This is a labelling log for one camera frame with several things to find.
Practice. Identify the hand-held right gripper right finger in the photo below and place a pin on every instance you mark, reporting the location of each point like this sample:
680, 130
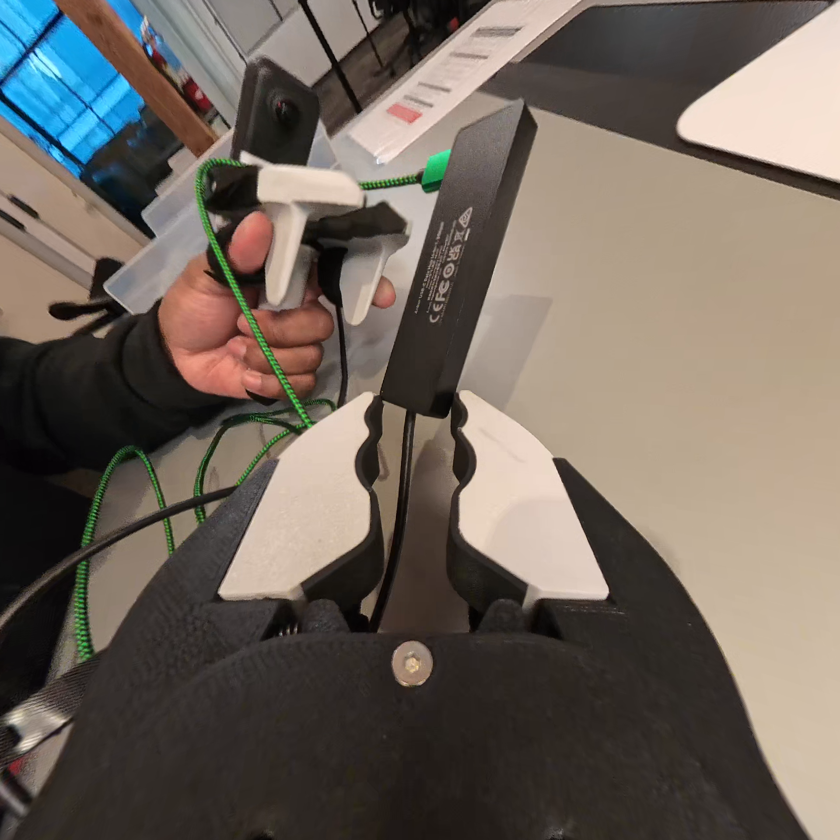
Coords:
525, 512

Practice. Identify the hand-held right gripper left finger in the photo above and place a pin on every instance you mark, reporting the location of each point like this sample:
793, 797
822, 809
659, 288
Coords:
295, 505

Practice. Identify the black USB hub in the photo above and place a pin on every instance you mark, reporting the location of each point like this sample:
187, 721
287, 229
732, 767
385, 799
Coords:
453, 262

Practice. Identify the black desk mat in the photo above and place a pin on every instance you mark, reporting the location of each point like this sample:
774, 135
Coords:
623, 65

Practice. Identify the person's left hand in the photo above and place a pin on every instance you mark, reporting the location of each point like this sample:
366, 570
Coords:
210, 328

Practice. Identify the black tripod stand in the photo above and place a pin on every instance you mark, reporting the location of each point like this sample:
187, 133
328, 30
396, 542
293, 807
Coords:
331, 59

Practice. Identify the wooden beam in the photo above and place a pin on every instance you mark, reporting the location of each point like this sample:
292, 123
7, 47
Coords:
131, 65

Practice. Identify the clear plastic bin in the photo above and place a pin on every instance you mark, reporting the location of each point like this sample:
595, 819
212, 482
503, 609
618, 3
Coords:
170, 229

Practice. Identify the printed paper sheet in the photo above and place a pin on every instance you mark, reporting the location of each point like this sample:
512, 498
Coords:
459, 65

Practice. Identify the blue tinted window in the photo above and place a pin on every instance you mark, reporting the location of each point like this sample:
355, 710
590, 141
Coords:
52, 79

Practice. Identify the black office chair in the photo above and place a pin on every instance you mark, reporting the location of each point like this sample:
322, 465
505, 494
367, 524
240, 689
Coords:
108, 272

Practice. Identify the white cabinet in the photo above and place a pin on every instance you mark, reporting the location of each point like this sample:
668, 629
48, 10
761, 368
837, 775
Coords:
39, 216

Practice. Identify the white pad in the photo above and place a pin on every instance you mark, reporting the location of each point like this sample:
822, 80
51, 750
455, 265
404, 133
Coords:
774, 98

